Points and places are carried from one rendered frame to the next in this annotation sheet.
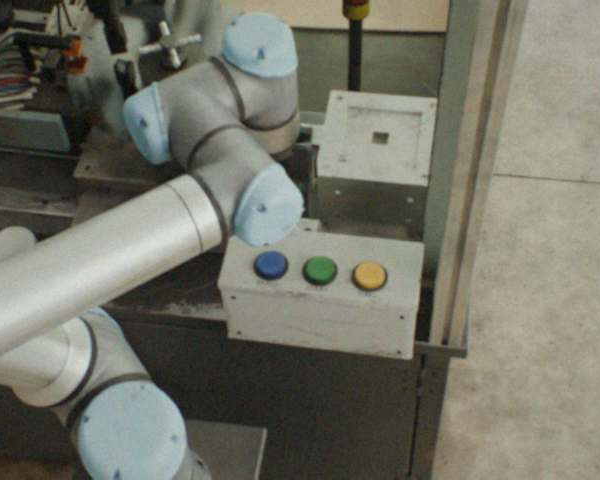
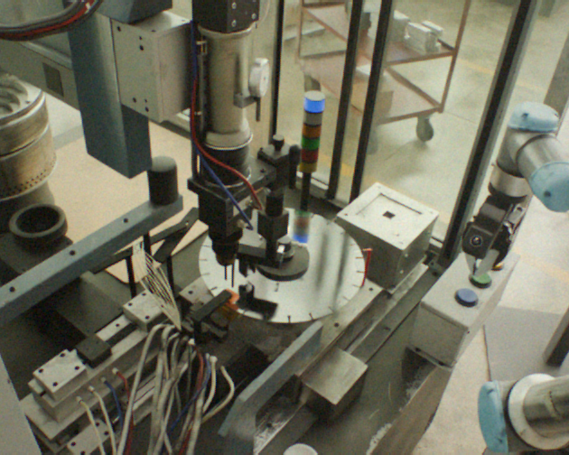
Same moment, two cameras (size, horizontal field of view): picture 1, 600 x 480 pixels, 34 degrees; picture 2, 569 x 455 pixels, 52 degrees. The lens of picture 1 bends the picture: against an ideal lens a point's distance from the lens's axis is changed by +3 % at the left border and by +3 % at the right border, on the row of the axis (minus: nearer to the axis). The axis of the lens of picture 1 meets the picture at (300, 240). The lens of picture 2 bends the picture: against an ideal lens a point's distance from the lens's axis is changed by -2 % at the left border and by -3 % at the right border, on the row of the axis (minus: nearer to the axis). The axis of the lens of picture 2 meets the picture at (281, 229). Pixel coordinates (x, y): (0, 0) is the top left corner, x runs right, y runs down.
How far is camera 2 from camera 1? 1.27 m
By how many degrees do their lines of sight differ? 45
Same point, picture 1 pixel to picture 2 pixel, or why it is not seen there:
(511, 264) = not seen: hidden behind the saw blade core
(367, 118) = (369, 212)
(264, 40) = (546, 110)
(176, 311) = (415, 391)
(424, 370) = not seen: hidden behind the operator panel
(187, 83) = (559, 150)
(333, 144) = (383, 232)
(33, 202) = (263, 432)
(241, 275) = (467, 313)
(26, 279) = not seen: outside the picture
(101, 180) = (311, 363)
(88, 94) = (275, 311)
